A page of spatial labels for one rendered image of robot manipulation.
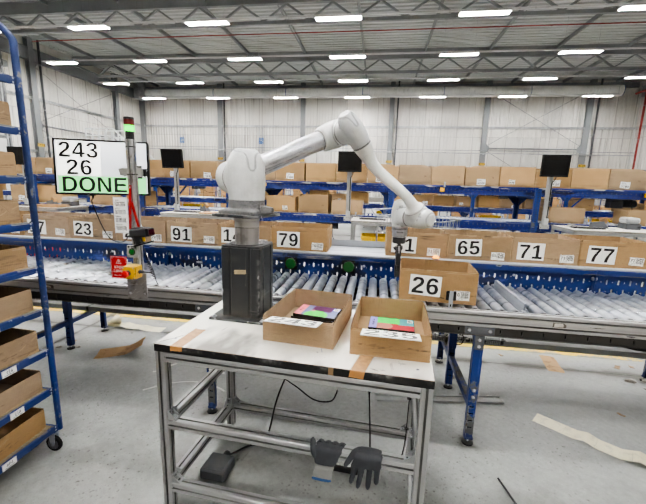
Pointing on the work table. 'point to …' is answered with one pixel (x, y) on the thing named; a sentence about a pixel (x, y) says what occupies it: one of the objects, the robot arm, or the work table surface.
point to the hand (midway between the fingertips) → (396, 270)
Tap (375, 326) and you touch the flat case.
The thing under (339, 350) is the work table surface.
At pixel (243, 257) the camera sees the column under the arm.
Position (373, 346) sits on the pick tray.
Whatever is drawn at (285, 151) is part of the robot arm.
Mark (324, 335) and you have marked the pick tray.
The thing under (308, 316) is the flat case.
